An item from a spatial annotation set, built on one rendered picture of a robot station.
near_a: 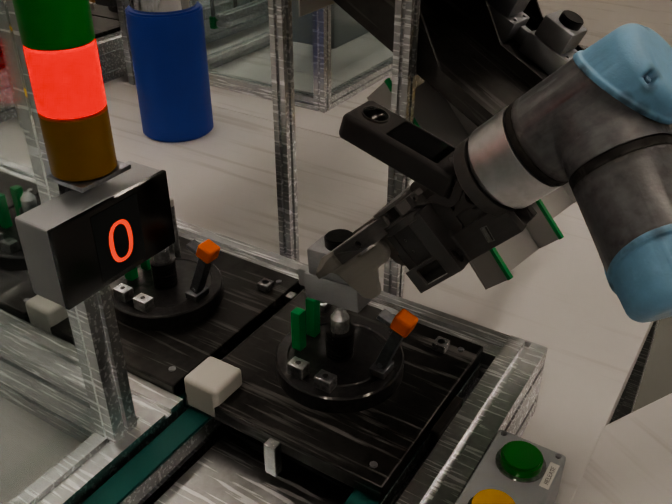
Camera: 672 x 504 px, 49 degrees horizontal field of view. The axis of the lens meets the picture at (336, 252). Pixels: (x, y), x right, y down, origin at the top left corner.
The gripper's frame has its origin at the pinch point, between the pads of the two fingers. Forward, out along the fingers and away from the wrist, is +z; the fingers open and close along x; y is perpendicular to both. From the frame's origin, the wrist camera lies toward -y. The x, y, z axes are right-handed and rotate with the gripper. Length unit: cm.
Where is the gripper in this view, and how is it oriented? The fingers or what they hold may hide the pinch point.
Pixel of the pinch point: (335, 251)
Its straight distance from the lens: 74.3
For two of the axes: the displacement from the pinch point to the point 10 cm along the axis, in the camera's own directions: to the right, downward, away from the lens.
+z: -5.9, 4.1, 7.0
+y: 6.1, 7.9, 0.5
